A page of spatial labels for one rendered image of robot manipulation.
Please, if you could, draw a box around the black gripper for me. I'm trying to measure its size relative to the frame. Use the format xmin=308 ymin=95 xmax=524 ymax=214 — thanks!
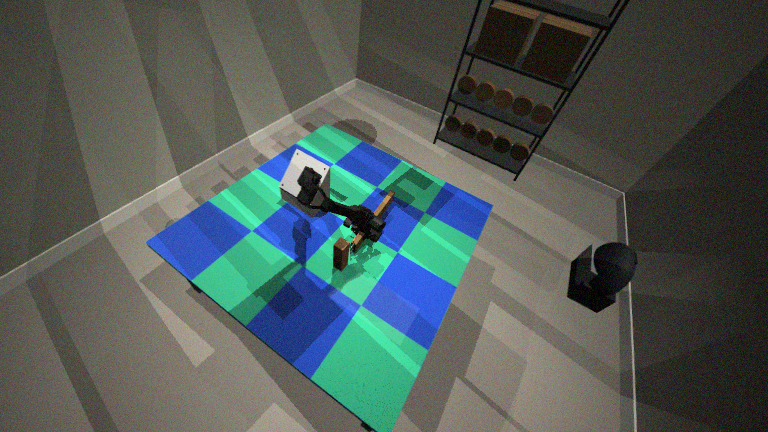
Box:
xmin=343 ymin=217 xmax=382 ymax=242

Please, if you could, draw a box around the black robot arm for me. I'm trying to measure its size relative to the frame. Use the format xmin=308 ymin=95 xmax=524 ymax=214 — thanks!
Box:
xmin=296 ymin=166 xmax=386 ymax=233

